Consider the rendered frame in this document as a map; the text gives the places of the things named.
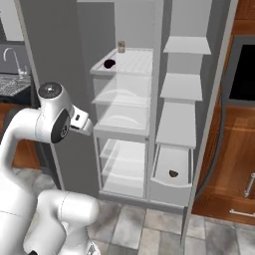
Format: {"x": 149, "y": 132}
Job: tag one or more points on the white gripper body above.
{"x": 86, "y": 127}

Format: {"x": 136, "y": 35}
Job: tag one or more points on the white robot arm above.
{"x": 20, "y": 132}

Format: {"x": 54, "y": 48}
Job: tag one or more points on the clear tall fridge drawer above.
{"x": 124, "y": 169}

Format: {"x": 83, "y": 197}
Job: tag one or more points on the dark purple eggplant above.
{"x": 109, "y": 63}

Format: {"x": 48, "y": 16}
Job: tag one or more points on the white ribbed fridge shelf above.
{"x": 132, "y": 61}

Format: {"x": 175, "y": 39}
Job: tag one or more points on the white freezer shelf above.
{"x": 187, "y": 45}
{"x": 177, "y": 124}
{"x": 182, "y": 86}

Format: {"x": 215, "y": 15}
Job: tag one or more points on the grey wide fridge door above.
{"x": 56, "y": 40}

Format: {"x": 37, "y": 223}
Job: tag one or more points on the white freezer drawer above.
{"x": 171, "y": 191}

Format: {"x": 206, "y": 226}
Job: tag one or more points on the grey open fridge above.
{"x": 132, "y": 20}

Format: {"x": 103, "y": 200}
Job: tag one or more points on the grey narrow fridge door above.
{"x": 212, "y": 99}

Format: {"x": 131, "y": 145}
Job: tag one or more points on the wooden sink cupboard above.
{"x": 23, "y": 152}

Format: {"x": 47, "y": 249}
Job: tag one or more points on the grey metal sink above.
{"x": 11, "y": 84}

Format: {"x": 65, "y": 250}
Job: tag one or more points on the small brown round food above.
{"x": 173, "y": 173}

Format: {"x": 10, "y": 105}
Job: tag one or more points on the silver sink tap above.
{"x": 15, "y": 58}

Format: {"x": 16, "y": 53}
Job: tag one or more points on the wooden cupboard run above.
{"x": 235, "y": 149}

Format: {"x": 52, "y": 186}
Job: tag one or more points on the black built-in oven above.
{"x": 242, "y": 71}

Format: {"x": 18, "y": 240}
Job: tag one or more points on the grey wall cupboard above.
{"x": 10, "y": 20}

